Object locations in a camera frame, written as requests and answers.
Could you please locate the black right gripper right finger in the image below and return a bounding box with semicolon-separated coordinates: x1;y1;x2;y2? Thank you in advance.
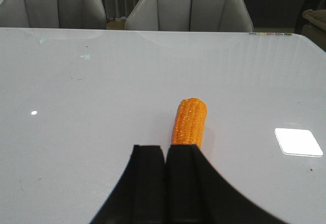
167;145;282;223

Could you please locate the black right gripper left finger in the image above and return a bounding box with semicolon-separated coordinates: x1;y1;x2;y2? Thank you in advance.
91;145;165;223

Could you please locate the orange corn cob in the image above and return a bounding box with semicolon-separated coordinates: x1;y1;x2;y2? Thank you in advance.
171;98;207;149

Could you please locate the grey right chair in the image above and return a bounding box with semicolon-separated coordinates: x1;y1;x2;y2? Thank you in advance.
125;0;253;33

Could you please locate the grey chair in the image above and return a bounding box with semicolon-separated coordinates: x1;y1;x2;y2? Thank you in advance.
125;0;253;33
1;0;106;30

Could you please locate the beige cushion seat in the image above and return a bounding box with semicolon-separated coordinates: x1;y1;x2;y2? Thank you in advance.
302;9;326;51

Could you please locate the dark cabinet counter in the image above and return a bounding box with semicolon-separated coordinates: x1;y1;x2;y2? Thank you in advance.
244;0;304;28

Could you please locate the grey left chair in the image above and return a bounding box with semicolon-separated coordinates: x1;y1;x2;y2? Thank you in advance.
1;0;106;30

